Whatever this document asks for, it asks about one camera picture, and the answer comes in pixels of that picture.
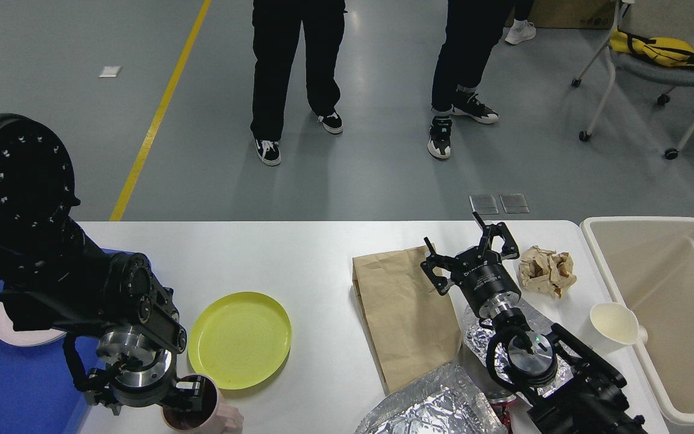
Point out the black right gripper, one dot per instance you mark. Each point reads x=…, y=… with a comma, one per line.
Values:
x=484, y=278

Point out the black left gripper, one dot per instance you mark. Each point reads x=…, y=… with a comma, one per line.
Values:
x=138, y=373

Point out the pink mug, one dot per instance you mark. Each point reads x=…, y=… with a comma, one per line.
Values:
x=227, y=418

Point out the yellow plate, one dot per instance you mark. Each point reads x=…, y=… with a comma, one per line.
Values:
x=240, y=340

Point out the blue plastic tray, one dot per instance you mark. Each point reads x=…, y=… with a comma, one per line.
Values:
x=37, y=394

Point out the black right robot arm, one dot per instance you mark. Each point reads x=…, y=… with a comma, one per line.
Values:
x=569, y=387

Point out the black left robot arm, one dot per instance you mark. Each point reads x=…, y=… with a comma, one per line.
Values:
x=54, y=275

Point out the left floor outlet plate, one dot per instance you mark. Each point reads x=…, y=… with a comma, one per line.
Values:
x=484, y=204

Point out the floor outlet plate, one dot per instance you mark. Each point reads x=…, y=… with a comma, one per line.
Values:
x=484, y=204
x=514, y=203

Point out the small aluminium foil piece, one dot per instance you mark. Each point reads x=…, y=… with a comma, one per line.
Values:
x=477, y=339

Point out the crumpled brown paper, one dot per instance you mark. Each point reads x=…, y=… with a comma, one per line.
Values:
x=546, y=271

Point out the right floor outlet plate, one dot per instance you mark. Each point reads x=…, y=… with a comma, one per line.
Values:
x=514, y=203

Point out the brown paper bag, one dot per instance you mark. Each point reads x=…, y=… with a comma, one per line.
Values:
x=412, y=328

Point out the large crumpled aluminium foil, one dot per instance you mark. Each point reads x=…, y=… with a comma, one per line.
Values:
x=446, y=400

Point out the white paper cup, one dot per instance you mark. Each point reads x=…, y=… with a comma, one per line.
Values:
x=616, y=326

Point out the beige plastic bin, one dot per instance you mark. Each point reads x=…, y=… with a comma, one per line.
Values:
x=647, y=263

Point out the pink plate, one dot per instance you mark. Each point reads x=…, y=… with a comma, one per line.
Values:
x=25, y=339

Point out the person in dark jeans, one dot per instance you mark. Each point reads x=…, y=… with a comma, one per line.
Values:
x=473, y=28

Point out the person in black shorts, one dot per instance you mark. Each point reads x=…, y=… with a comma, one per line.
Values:
x=521, y=30

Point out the yellow bag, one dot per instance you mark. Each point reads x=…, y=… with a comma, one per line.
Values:
x=659, y=51

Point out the grey office chair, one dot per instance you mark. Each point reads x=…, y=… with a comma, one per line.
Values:
x=673, y=19

